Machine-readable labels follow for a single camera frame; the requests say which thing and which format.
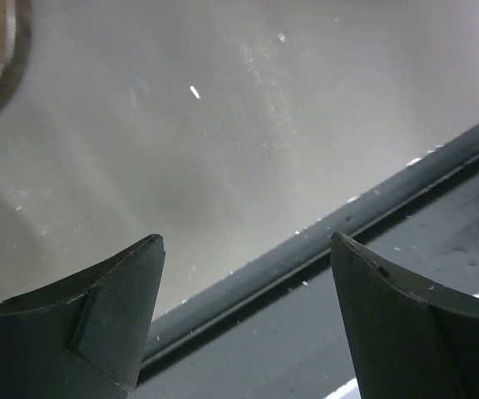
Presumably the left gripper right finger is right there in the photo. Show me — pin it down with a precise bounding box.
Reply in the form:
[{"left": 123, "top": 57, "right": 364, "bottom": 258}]
[{"left": 331, "top": 233, "right": 479, "bottom": 398}]

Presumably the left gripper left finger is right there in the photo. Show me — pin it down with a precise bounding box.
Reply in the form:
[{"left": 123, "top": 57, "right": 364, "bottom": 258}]
[{"left": 0, "top": 234, "right": 165, "bottom": 398}]

